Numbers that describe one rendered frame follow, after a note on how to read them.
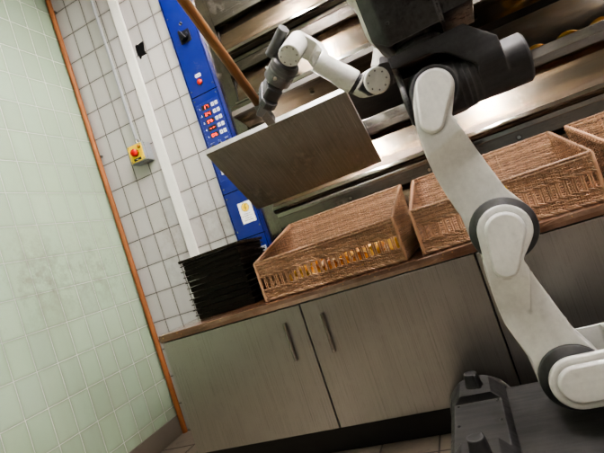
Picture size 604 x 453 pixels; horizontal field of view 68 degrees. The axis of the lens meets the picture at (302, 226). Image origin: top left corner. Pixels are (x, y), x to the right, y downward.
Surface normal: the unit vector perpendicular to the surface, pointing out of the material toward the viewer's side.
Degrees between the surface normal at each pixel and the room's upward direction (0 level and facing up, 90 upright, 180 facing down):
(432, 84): 90
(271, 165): 142
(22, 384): 90
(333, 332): 90
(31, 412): 90
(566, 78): 70
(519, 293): 114
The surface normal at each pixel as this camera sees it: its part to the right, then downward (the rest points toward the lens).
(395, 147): -0.41, -0.26
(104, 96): -0.32, 0.07
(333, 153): 0.06, 0.79
